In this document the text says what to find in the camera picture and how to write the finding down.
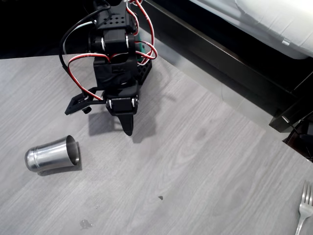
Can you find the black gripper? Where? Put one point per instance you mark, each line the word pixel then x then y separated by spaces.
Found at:
pixel 122 105

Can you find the shiny steel cup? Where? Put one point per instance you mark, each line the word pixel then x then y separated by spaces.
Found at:
pixel 49 155

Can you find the black perforated arm base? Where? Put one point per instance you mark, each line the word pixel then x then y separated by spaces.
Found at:
pixel 144 71

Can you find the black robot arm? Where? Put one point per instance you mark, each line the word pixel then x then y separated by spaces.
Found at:
pixel 115 41

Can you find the green circuit board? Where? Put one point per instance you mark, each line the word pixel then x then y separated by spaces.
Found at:
pixel 141 46

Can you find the white mattress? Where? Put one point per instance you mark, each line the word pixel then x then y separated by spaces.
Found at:
pixel 269 19

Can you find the silver metal fork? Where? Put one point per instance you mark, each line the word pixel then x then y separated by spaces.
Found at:
pixel 305 208

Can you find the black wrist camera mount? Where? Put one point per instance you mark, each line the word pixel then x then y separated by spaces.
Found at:
pixel 75 104

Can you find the dark wooden bed frame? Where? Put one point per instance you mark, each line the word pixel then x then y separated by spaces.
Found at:
pixel 220 56

